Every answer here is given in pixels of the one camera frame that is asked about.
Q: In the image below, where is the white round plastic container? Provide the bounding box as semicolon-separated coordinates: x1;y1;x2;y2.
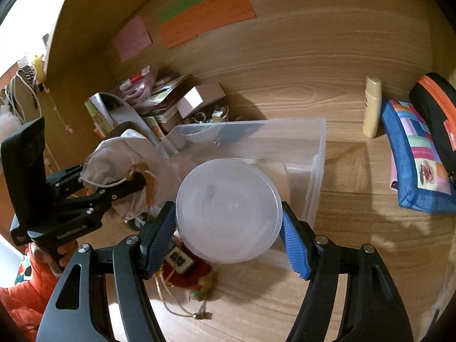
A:
176;158;283;264

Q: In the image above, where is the brown ceramic mug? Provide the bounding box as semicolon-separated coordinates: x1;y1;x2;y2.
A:
104;121;135;140

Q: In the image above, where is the white paper document holder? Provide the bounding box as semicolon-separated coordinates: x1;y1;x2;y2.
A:
84;92;159;146

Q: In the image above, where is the white drawstring cloth pouch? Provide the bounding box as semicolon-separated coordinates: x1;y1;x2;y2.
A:
80;129;179;220

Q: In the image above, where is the red drawstring pouch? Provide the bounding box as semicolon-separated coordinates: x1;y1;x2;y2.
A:
160;235;216;301

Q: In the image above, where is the pink small cardboard box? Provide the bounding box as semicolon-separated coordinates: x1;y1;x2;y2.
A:
176;83;226;118

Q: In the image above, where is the pink sticky note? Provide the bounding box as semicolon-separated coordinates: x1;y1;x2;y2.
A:
112;15;152;63

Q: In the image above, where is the mahjong tile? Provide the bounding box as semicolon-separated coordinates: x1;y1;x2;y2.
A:
165;243;195;274

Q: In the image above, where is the fruit pattern card box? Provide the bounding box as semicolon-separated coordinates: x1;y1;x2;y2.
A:
143;116;165;141

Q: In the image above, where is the yellow green spray bottle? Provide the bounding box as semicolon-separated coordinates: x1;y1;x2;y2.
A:
85;100;114;138

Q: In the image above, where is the orange jacket sleeve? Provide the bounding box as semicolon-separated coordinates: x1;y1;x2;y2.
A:
1;252;58;341

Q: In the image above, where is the stack of booklets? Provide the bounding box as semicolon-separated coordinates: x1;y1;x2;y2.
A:
119;66;194;116

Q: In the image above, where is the blue patchwork pencil case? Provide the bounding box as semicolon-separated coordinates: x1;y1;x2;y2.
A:
380;100;455;214

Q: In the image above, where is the black orange zip pouch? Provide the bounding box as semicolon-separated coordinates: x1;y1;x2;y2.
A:
409;73;456;186

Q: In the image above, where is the green sticky note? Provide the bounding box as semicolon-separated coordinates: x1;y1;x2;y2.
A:
157;0;205;24

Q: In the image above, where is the white plush toy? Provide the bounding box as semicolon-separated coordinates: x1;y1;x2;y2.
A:
0;105;23;143

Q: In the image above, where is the left hand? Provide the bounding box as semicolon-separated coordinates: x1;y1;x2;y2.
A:
29;240;78;277

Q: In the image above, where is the clear plastic storage bin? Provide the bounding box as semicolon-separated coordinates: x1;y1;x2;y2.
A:
158;118;326;268

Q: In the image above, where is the cream small lotion bottle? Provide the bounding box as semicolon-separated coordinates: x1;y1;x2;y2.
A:
363;76;382;138

